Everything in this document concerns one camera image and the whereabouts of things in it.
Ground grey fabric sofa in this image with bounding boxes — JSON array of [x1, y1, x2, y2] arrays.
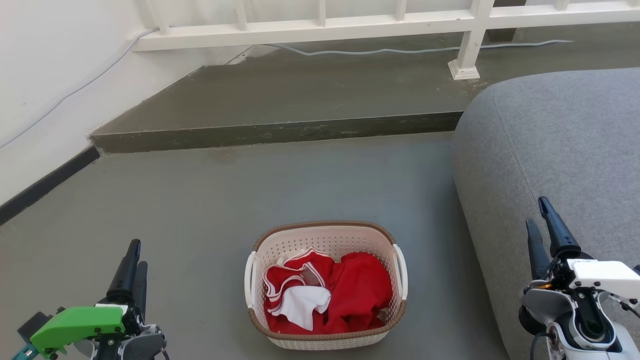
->
[[452, 67, 640, 360]]

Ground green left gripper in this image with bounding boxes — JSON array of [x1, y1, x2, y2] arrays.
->
[[30, 239, 152, 360]]

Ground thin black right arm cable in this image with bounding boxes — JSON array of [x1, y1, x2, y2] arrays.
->
[[529, 331, 552, 360]]

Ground plain red garment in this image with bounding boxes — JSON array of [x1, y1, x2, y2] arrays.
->
[[320, 251, 394, 335]]

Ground thin grey wall cable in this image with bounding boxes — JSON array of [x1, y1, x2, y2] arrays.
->
[[0, 27, 161, 150]]

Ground red garment with white trim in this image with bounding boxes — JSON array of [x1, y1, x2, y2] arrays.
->
[[262, 247, 336, 334]]

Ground grey floor cable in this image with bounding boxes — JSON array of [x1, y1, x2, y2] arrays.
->
[[265, 39, 574, 57]]

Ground black baseboard strip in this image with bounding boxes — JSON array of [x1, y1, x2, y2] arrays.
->
[[0, 145, 101, 226]]

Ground cream laundry basket brown rim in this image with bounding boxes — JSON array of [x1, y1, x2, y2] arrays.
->
[[244, 220, 409, 351]]

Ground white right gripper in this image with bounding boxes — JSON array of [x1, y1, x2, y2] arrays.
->
[[524, 196, 640, 302]]

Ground white railing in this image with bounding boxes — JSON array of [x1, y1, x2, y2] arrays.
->
[[131, 0, 640, 81]]

